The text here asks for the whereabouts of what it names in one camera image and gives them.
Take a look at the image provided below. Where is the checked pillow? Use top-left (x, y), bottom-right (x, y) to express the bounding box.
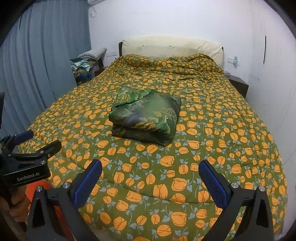
top-left (77, 47), bottom-right (108, 60)

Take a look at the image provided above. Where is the pile of mixed clothes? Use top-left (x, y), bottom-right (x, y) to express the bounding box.
top-left (70, 58), bottom-right (104, 85)

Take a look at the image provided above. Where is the blue-grey curtain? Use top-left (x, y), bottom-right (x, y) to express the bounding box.
top-left (0, 3), bottom-right (92, 139)

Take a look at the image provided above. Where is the dark wooden nightstand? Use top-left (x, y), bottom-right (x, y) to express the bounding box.
top-left (228, 75), bottom-right (249, 99)

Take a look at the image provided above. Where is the cream padded headboard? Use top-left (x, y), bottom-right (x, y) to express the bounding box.
top-left (118, 36), bottom-right (224, 70)

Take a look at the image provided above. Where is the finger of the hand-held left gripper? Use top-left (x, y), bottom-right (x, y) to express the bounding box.
top-left (10, 139), bottom-right (62, 168)
top-left (0, 130), bottom-right (35, 154)

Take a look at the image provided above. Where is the person's left hand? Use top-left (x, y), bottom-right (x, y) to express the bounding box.
top-left (8, 185), bottom-right (31, 218)

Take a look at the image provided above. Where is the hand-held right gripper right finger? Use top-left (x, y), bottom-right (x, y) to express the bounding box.
top-left (198, 160), bottom-right (275, 241)

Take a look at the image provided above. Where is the orange floral green quilt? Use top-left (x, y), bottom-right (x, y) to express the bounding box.
top-left (17, 53), bottom-right (288, 241)

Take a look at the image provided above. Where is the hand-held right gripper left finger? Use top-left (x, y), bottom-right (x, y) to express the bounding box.
top-left (26, 159), bottom-right (103, 241)

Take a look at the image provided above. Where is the orange plastic object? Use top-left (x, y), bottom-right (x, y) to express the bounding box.
top-left (24, 179), bottom-right (73, 241)

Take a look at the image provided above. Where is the white wall socket with plug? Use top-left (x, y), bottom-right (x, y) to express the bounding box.
top-left (227, 56), bottom-right (239, 68)

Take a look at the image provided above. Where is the green printed cloth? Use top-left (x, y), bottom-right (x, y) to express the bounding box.
top-left (108, 86), bottom-right (181, 146)

